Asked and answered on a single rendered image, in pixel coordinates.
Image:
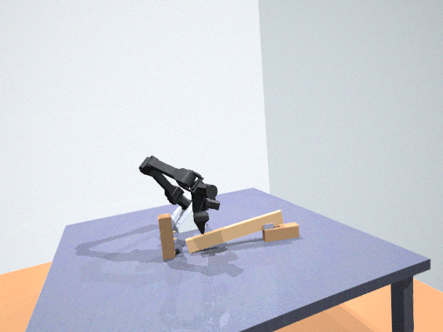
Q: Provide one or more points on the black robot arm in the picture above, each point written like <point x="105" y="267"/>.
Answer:
<point x="185" y="178"/>

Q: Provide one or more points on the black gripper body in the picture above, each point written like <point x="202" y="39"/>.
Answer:
<point x="198" y="205"/>

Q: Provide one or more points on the long wooden rail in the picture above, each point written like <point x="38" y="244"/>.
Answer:
<point x="233" y="231"/>

